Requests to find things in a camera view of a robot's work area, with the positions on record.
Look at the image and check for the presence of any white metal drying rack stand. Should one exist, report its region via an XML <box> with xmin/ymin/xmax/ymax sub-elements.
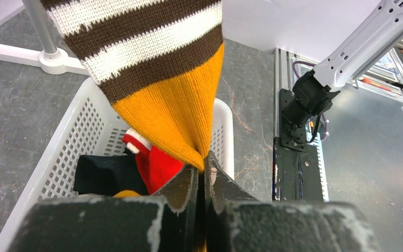
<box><xmin>0</xmin><ymin>1</ymin><xmax>88</xmax><ymax>76</ymax></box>

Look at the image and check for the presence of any red snowflake christmas sock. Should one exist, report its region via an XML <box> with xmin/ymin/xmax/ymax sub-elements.
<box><xmin>122</xmin><ymin>128</ymin><xmax>183</xmax><ymax>194</ymax></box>

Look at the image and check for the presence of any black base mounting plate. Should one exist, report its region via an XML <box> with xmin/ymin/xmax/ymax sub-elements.
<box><xmin>272</xmin><ymin>89</ymin><xmax>329</xmax><ymax>202</ymax></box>

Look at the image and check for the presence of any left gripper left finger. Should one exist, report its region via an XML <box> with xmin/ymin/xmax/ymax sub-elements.
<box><xmin>10</xmin><ymin>165</ymin><xmax>198</xmax><ymax>251</ymax></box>

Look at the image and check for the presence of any mustard yellow striped sock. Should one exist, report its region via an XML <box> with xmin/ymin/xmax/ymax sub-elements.
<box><xmin>41</xmin><ymin>1</ymin><xmax>225</xmax><ymax>171</ymax></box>

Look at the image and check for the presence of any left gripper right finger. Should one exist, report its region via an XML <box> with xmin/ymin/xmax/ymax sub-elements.
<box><xmin>204</xmin><ymin>152</ymin><xmax>381</xmax><ymax>251</ymax></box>

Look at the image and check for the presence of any black ankle sock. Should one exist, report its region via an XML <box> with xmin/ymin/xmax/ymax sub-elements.
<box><xmin>73</xmin><ymin>154</ymin><xmax>149</xmax><ymax>196</ymax></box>

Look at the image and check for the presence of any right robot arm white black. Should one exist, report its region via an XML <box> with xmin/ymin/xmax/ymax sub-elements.
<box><xmin>282</xmin><ymin>1</ymin><xmax>403</xmax><ymax>128</ymax></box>

